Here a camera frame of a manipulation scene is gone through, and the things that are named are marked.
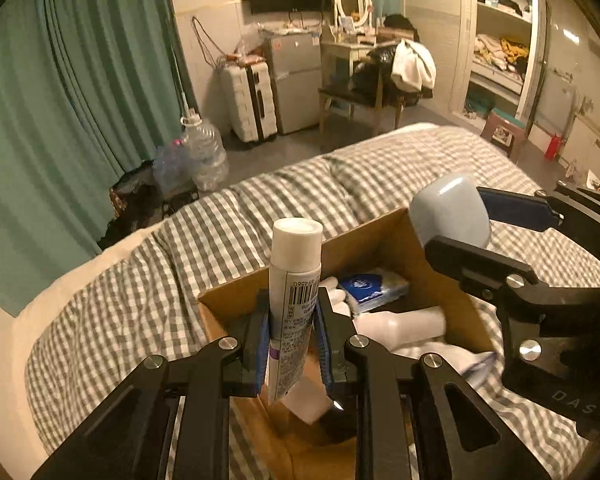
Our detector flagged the dark small item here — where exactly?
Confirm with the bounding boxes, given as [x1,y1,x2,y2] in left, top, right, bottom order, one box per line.
[319,400,357,445]

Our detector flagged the pile of clothes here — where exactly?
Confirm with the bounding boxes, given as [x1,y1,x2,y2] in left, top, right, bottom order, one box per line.
[472,34,531,77]

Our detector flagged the white plush toy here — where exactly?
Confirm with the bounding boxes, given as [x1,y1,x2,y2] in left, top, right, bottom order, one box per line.
[320,275,353,318]

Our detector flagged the cream bed sheet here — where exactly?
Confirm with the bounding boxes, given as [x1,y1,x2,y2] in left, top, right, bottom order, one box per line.
[7,225,166,461]

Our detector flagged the white wardrobe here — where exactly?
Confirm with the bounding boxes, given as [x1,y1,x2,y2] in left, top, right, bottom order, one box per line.
[450,0,551,131]

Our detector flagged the white low cabinet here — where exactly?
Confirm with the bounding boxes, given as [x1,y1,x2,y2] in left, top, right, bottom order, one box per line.
[562,110,600,192]

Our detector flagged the silver small fridge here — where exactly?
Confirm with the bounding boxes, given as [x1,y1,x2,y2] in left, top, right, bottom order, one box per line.
[262,30,326,136]

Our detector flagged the dark floor bag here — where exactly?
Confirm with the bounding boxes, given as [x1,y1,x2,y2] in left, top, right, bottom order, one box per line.
[97,160,201,251]

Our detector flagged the green checkered blanket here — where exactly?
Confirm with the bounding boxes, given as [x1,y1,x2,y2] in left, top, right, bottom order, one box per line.
[25,122,600,480]

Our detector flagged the dark wooden chair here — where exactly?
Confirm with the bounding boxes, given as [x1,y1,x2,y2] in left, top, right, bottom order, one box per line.
[317,60,406,146]

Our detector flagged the green window curtain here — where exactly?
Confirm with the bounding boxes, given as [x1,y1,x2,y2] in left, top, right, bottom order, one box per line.
[0,0,198,318]

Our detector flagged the clear empty water jug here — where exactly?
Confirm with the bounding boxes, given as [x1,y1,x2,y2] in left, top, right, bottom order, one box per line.
[152,140,196,196]

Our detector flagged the white garment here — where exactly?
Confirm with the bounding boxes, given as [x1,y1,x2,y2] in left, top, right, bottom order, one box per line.
[390,37,437,93]

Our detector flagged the white thin pole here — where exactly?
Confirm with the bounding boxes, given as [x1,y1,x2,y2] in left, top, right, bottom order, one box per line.
[172,42,197,118]

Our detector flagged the white plastic bottle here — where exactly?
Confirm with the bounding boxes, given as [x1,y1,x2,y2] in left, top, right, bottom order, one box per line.
[352,305,448,353]

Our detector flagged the clear water jug with pump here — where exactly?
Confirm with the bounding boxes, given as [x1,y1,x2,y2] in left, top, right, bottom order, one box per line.
[180,115,230,192]

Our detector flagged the white oval mirror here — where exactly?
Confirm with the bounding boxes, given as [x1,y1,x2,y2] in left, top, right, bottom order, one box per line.
[335,0,373,28]

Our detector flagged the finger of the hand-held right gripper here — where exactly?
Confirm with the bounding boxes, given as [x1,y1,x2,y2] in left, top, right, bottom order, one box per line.
[424,236,541,306]
[475,186,563,233]

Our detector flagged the black bag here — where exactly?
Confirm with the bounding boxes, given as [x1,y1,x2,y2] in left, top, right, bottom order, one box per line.
[352,45,398,96]

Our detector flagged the light blue case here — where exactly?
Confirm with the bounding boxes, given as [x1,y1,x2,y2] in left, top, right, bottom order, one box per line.
[409,173,493,251]

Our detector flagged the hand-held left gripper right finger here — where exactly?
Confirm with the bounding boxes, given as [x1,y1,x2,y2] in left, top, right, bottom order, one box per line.
[314,287,553,480]

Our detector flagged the red fire extinguisher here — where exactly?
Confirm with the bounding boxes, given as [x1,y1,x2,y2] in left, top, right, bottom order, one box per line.
[545,132,566,161]

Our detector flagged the white flat item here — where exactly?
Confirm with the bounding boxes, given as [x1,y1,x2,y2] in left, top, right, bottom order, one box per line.
[282,377,331,423]

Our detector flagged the white suitcase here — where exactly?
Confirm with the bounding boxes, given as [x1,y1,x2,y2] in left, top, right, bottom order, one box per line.
[220,57,278,143]

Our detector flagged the white dressing table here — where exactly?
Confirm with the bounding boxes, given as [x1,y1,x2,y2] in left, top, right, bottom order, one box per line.
[320,27,396,91]

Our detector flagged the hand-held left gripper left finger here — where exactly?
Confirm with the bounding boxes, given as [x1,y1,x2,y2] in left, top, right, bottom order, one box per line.
[30,287,273,480]

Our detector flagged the white squeeze tube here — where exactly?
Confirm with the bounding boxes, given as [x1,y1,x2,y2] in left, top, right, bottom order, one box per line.
[267,217,324,403]

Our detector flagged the wall cables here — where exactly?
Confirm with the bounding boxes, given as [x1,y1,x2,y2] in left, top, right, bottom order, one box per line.
[191,15,231,68]

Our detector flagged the brown cardboard box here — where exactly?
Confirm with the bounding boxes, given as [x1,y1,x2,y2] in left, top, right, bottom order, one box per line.
[197,207,498,480]

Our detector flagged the blue tissue pack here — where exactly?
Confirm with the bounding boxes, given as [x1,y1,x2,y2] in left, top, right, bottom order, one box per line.
[337,270,411,316]

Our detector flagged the clear plastic bag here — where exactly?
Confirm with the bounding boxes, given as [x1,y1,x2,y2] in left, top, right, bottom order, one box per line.
[225,37,266,66]

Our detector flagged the black fluffy item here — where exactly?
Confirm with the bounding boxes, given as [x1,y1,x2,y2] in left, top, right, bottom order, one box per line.
[382,12,421,43]

